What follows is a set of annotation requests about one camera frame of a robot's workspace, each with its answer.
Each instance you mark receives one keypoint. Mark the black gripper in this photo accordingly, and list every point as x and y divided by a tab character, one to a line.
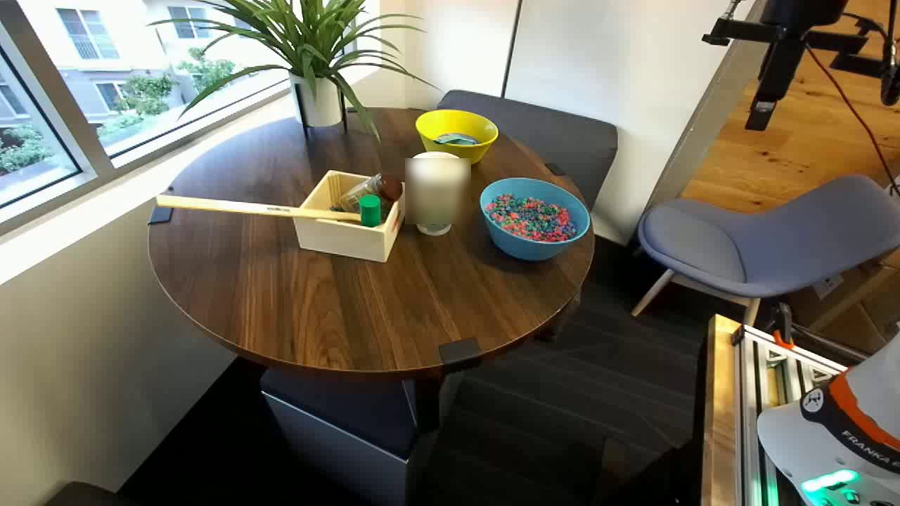
784	57

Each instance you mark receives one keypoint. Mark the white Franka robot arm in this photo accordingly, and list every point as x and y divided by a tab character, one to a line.
844	441

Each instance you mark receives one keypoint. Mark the blue bowl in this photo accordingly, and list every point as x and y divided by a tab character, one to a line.
525	250

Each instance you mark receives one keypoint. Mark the yellow bowl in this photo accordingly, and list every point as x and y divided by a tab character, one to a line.
432	127

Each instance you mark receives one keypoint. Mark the black background stand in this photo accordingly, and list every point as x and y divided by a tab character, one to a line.
740	30

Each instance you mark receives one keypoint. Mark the blue shell chair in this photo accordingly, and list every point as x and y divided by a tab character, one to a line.
750	250

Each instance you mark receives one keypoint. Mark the brown cardboard box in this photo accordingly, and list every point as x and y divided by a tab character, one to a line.
847	304

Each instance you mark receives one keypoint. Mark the colourful beads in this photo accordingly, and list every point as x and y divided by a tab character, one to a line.
532	217

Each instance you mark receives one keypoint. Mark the patterned white paper cup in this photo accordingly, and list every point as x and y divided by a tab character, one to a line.
438	192

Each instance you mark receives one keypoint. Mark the brown round object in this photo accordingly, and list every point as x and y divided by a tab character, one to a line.
388	188

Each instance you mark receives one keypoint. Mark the black table edge clamp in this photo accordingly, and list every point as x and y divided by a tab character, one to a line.
161	217
459	354

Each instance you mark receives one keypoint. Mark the green block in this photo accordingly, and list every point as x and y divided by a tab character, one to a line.
372	210

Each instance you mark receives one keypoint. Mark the grey object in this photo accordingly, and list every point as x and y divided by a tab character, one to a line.
359	192

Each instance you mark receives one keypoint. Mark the light wooden box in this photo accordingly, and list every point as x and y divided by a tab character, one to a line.
342	240

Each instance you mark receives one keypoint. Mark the white plant pot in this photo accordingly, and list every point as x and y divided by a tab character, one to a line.
321	102

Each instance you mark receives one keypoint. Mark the green leafy plant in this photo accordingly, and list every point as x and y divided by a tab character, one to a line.
310	32

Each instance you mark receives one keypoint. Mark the round dark wooden table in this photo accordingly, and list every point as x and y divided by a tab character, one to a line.
327	310

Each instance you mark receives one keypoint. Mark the grey cube ottoman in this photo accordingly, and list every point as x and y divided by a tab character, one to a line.
327	424

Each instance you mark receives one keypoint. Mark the long light wooden stick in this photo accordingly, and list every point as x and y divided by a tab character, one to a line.
234	208

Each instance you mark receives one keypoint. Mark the aluminium frame rail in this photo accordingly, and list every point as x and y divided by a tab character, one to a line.
723	413

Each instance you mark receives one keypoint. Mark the grey window frame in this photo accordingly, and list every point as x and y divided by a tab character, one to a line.
58	94

